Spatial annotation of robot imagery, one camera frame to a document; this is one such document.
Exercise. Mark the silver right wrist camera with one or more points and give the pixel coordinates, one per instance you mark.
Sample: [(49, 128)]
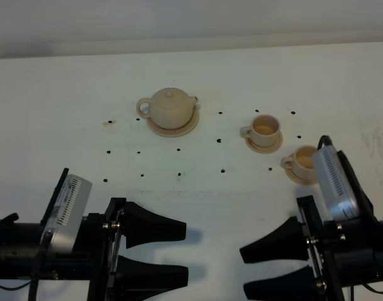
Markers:
[(341, 190)]

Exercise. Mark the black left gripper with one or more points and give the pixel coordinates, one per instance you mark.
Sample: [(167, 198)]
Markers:
[(91, 254)]

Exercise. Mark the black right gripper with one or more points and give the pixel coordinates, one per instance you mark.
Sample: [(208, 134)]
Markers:
[(346, 250)]

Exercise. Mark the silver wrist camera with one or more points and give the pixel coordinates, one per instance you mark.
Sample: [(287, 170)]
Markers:
[(341, 190), (62, 218)]

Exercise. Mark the beige far teacup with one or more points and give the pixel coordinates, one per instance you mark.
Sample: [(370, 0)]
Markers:
[(263, 131)]

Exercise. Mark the beige teacup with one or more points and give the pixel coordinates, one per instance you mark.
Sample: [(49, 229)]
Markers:
[(300, 162), (263, 131)]

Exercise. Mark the beige far cup saucer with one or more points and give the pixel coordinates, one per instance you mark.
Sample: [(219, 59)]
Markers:
[(265, 150)]

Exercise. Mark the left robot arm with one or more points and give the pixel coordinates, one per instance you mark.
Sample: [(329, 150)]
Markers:
[(19, 245)]

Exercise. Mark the beige ceramic teapot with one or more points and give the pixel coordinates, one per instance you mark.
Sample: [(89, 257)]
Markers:
[(169, 108)]

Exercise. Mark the beige cup saucer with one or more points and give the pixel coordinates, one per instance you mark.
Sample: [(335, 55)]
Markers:
[(265, 150), (298, 180)]

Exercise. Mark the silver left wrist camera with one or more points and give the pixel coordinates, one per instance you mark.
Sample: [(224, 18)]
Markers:
[(62, 218)]

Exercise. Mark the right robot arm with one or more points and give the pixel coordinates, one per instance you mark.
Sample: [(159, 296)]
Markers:
[(313, 256)]

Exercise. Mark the beige near cup saucer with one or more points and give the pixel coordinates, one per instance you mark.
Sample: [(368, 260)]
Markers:
[(298, 180)]

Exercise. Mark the beige near teacup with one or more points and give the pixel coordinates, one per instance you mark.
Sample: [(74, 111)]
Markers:
[(300, 162)]

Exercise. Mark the beige teapot saucer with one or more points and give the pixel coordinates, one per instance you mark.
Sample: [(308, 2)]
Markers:
[(175, 132)]

